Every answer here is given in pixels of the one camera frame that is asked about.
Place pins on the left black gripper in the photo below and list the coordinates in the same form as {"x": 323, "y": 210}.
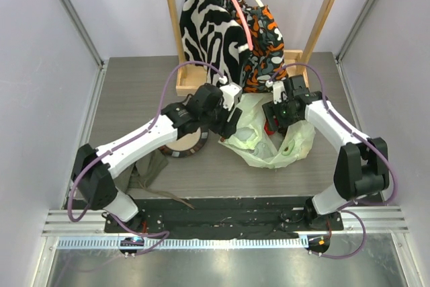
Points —
{"x": 220, "y": 129}

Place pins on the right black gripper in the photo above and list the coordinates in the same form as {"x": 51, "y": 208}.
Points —
{"x": 273, "y": 116}

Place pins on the avocado print plastic bag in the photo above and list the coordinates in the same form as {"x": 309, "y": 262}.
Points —
{"x": 259, "y": 149}

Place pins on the red fake apple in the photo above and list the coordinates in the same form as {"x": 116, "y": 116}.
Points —
{"x": 268, "y": 129}

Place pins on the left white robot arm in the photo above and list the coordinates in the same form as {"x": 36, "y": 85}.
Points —
{"x": 95, "y": 169}

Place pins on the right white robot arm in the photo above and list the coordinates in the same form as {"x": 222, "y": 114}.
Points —
{"x": 361, "y": 167}

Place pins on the striped rim ceramic plate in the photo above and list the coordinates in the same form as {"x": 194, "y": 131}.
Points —
{"x": 188, "y": 145}

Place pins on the orange grey patterned garment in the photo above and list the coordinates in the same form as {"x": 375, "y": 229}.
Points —
{"x": 267, "y": 55}

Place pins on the wooden clothes rack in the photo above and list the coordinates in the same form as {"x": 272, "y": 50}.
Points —
{"x": 212, "y": 75}

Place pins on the black white zebra garment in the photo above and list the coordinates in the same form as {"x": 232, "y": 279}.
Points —
{"x": 211, "y": 35}

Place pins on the olive green cloth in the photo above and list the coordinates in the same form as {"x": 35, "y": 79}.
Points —
{"x": 145, "y": 171}

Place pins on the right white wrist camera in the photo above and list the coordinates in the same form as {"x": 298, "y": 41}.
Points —
{"x": 278, "y": 91}

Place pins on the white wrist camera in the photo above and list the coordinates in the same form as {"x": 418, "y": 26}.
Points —
{"x": 278, "y": 91}
{"x": 231, "y": 95}

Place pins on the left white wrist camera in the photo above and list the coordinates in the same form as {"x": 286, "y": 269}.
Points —
{"x": 231, "y": 95}

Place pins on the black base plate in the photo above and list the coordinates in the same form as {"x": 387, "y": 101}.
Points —
{"x": 274, "y": 217}

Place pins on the white slotted cable duct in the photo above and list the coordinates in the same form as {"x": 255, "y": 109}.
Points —
{"x": 123, "y": 243}

